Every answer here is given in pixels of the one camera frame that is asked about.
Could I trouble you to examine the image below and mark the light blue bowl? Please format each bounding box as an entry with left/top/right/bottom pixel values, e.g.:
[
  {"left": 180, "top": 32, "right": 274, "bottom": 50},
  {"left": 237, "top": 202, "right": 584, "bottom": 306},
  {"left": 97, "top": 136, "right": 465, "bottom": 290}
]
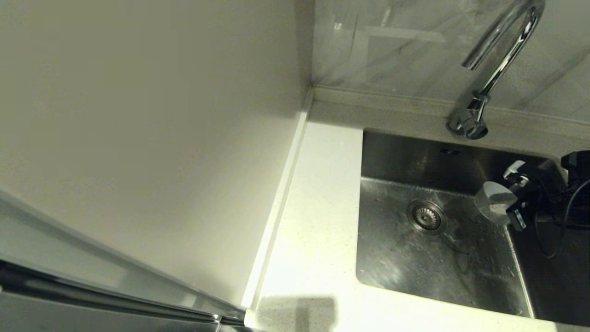
[{"left": 475, "top": 181, "right": 518, "bottom": 225}]

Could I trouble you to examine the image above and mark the stainless steel sink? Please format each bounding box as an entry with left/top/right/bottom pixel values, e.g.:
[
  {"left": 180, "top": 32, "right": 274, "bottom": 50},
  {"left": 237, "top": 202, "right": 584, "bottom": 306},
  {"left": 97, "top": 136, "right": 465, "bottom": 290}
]
[{"left": 355, "top": 129, "right": 590, "bottom": 327}]

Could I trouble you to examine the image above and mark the round metal drain strainer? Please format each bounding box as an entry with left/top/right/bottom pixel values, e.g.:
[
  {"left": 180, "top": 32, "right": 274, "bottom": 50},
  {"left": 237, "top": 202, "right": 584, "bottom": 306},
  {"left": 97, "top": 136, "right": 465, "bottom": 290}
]
[{"left": 407, "top": 199, "right": 448, "bottom": 235}]

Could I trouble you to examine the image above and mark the chrome gooseneck faucet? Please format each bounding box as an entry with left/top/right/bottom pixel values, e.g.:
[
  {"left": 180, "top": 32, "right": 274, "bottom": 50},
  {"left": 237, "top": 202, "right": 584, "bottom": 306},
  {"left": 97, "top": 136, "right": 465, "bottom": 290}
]
[{"left": 446, "top": 0, "right": 546, "bottom": 140}]

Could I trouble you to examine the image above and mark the white tall cabinet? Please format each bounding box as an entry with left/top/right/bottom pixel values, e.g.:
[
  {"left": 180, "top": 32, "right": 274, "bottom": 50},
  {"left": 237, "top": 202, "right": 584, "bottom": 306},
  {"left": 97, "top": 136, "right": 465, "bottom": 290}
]
[{"left": 0, "top": 0, "right": 315, "bottom": 319}]

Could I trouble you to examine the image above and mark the grey appliance door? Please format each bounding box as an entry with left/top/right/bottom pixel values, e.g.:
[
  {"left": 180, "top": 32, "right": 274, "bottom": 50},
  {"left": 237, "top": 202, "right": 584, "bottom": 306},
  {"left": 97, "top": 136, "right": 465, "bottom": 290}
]
[{"left": 0, "top": 261, "right": 249, "bottom": 332}]

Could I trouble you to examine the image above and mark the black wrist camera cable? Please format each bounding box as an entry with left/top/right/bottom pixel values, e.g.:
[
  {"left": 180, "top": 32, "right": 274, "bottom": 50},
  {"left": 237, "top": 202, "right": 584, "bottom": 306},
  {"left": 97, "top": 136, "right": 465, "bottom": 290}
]
[{"left": 535, "top": 179, "right": 590, "bottom": 260}]

